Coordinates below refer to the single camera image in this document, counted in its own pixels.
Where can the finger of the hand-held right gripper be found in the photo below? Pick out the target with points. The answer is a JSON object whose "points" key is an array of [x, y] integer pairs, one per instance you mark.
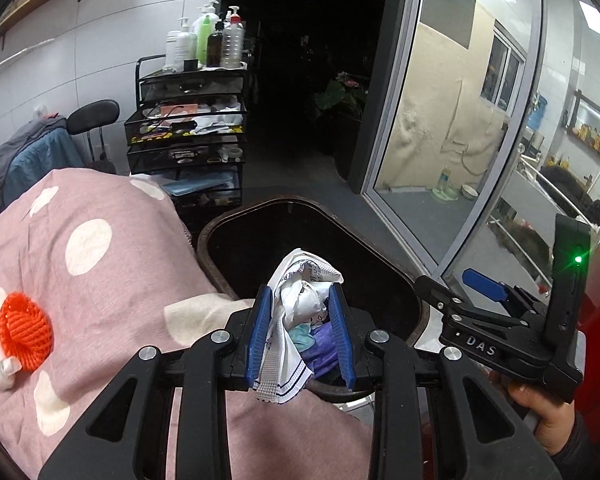
{"points": [[485, 282], [437, 295]]}

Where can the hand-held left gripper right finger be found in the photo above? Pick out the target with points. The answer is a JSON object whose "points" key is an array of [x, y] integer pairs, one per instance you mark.
{"points": [[340, 335]]}

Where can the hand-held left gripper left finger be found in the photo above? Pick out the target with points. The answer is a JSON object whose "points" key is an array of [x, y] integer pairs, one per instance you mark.
{"points": [[260, 335]]}

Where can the purple plastic wrapper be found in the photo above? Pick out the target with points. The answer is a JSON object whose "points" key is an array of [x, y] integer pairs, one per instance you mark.
{"points": [[322, 352]]}

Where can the white printed wrapper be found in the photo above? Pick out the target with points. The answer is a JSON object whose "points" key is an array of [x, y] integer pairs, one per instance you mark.
{"points": [[280, 360]]}

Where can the teal face mask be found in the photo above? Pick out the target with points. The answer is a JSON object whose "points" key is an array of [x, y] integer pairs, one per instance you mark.
{"points": [[300, 336]]}

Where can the black trash bin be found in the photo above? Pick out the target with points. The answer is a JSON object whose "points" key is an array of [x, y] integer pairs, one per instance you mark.
{"points": [[260, 240]]}

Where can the person's right forearm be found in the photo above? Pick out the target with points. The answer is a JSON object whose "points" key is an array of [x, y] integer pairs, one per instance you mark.
{"points": [[582, 450]]}

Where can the person's right hand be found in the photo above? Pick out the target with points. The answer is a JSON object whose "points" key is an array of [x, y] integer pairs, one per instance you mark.
{"points": [[555, 425]]}

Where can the white pet bowl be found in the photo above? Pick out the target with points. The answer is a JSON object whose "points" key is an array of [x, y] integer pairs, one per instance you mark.
{"points": [[469, 193]]}

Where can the pet water dispenser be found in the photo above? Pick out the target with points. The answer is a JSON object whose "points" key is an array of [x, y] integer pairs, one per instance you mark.
{"points": [[444, 185]]}

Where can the pink polka dot blanket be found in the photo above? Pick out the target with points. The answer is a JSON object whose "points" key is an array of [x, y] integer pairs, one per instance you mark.
{"points": [[105, 285]]}

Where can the glass sliding door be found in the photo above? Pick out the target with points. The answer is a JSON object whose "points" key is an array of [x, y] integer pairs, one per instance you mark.
{"points": [[445, 110]]}

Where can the potted plant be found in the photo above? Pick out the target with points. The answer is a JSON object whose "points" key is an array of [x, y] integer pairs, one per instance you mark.
{"points": [[340, 110]]}

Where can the black metal cart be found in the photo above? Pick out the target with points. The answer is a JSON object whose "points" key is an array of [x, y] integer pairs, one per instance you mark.
{"points": [[190, 135]]}

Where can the orange foam fruit net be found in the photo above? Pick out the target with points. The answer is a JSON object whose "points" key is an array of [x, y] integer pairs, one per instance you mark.
{"points": [[30, 330]]}

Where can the white tissue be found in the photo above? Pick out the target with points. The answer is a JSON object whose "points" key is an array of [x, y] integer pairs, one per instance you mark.
{"points": [[2, 367]]}

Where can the black stool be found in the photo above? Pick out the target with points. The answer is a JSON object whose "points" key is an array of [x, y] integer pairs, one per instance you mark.
{"points": [[92, 115]]}

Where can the blue massage bed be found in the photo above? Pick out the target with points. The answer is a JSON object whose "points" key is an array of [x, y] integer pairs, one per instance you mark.
{"points": [[35, 165]]}

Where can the dark brown bottle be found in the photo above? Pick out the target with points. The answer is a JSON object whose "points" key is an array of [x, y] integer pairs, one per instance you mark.
{"points": [[215, 47]]}

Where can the clear bottle with red cap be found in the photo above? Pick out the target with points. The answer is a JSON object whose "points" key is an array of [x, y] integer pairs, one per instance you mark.
{"points": [[232, 42]]}

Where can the green pump bottle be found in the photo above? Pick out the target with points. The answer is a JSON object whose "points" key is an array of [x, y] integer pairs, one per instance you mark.
{"points": [[205, 35]]}

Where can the grey blanket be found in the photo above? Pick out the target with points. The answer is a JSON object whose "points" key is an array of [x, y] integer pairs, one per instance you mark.
{"points": [[5, 160]]}

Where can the white floor lamp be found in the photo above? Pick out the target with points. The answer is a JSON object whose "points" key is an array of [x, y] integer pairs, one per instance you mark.
{"points": [[5, 62]]}

